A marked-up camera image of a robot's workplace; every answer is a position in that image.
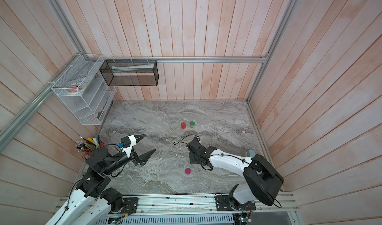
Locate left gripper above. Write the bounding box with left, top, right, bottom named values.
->
left=102, top=134, right=156, bottom=175

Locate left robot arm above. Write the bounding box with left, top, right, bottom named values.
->
left=48, top=134, right=155, bottom=225

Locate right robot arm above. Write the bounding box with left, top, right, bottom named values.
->
left=186, top=136, right=284, bottom=211

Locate bundle of pencils and pens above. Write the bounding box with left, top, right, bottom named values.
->
left=74, top=136, right=102, bottom=152

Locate red pencil cup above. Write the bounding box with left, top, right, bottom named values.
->
left=83, top=150, right=94, bottom=160

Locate tape roll on shelf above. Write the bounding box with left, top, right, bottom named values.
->
left=65, top=82, right=85, bottom=95

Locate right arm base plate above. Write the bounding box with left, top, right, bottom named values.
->
left=214, top=193, right=256, bottom=212

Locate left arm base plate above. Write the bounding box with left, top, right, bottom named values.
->
left=107, top=197, right=139, bottom=215

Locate white wire shelf rack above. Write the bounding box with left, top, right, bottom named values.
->
left=52, top=54, right=116, bottom=126

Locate black mesh wall basket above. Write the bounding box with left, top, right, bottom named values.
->
left=99, top=59, right=159, bottom=86

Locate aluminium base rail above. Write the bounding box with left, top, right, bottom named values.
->
left=135, top=192, right=299, bottom=216

